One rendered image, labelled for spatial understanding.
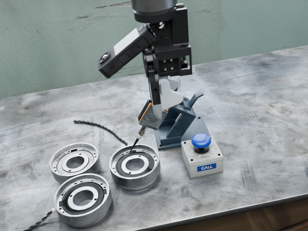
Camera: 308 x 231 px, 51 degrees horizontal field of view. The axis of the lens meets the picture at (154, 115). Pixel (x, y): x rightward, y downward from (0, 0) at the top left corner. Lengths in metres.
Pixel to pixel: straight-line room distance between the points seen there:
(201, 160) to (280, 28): 2.02
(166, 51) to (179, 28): 0.04
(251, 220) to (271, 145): 0.25
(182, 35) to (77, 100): 0.52
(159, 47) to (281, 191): 0.35
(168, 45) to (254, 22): 1.92
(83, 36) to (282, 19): 1.41
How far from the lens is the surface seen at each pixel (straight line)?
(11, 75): 2.40
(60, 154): 0.75
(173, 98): 0.60
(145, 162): 0.68
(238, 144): 0.76
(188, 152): 0.66
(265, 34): 2.54
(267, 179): 0.68
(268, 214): 0.95
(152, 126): 0.65
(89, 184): 0.66
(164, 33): 0.56
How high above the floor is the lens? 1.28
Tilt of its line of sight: 34 degrees down
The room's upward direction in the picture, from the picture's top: 7 degrees counter-clockwise
